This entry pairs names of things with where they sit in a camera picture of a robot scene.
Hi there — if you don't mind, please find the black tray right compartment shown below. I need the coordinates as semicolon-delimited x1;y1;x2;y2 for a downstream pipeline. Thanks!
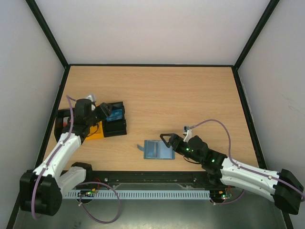
102;102;127;137

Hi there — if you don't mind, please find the black tray left compartment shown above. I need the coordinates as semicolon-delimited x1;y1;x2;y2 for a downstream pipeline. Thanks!
54;109;71;142

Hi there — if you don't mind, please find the light blue slotted cable duct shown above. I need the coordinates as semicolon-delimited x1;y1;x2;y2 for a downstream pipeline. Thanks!
63;190;210;200

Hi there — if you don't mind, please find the yellow tray middle compartment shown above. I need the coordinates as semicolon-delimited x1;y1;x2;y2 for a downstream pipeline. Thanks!
82;103;101;141

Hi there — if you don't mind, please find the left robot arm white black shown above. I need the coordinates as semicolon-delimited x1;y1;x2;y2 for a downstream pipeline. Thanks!
19;97;112;220

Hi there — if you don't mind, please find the teal leather card holder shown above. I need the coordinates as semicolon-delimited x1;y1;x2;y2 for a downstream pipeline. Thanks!
137;140;175;160

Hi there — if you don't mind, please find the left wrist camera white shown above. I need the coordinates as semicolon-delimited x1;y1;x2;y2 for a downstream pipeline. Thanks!
86;94;96;103

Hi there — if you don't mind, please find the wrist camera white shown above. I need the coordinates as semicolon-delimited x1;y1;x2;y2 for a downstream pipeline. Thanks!
183;126;193;143
86;94;96;103

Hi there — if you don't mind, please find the black tray compartment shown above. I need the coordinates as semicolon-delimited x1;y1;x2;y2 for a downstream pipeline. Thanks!
102;102;127;137
54;109;71;142

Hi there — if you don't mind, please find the blue VIP card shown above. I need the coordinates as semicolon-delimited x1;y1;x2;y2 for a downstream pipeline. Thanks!
106;109;123;122

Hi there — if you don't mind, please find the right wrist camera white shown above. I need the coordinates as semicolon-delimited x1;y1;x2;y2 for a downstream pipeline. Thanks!
183;126;193;143

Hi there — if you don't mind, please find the black aluminium frame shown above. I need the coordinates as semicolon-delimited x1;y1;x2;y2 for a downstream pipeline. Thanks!
4;0;294;229

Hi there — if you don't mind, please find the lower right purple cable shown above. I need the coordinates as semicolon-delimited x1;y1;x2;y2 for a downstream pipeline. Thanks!
211;188;246;207

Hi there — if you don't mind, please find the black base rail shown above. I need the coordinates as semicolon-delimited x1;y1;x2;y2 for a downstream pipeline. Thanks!
77;168;228;190

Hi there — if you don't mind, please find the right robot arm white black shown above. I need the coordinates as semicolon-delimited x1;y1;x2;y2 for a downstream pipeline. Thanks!
160;133;305;215

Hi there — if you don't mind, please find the red white card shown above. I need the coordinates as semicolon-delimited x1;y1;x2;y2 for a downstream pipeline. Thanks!
63;119;68;127

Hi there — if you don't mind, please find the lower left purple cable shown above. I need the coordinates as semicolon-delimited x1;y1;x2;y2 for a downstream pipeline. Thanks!
76;182;122;224

